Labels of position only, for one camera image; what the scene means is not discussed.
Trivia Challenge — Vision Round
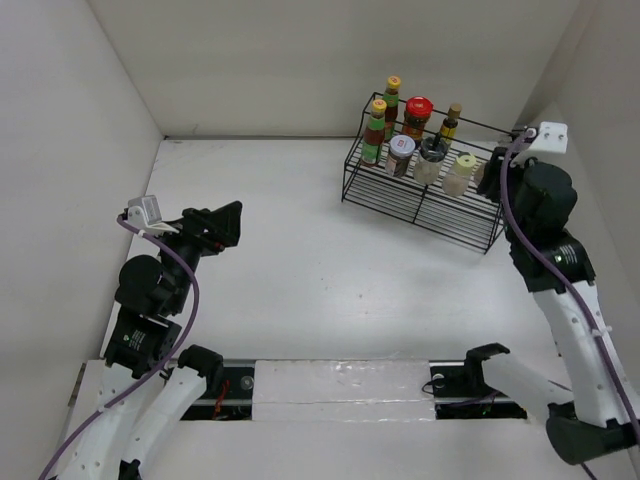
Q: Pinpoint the yellow cap sauce bottle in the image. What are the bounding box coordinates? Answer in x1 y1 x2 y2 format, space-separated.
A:
360 98 387 167
383 75 401 142

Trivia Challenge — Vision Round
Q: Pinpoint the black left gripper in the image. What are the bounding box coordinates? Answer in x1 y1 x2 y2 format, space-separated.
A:
151 199 242 311

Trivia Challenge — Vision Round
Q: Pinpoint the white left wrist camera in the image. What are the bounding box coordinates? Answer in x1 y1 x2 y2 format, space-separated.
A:
124 195 178 235

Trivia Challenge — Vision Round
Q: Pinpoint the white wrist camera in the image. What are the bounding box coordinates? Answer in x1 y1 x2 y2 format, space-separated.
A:
124 195 178 235
515 121 568 164

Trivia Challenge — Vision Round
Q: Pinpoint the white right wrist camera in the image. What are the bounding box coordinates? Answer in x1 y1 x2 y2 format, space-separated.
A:
515 121 568 164

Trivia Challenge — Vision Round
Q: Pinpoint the small brown cork bottle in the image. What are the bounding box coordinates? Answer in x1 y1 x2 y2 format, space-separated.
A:
439 103 462 147

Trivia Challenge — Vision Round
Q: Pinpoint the black wire shelf rack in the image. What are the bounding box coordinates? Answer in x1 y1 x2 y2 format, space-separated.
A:
341 91 522 254

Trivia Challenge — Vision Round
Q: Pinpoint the black lid spice shaker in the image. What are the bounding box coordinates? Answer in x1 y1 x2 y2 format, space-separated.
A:
413 134 448 185

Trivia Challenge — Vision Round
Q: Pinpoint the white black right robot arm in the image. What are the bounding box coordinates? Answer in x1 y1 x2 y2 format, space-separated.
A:
462 147 639 465

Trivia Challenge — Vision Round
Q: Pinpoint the red lid chili jar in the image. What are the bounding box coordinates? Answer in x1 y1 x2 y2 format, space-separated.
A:
401 96 434 146

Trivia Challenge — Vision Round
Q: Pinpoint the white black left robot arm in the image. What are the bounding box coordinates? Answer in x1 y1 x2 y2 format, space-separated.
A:
40 195 243 479

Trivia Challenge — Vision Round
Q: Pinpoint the white lid dark jar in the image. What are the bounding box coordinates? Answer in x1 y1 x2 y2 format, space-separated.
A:
385 134 416 178

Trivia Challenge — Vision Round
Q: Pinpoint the pink lid spice shaker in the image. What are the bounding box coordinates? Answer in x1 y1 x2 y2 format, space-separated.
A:
473 161 491 188

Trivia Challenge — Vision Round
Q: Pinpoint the yellow lid spice shaker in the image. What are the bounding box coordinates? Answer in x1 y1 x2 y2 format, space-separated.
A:
442 153 477 197

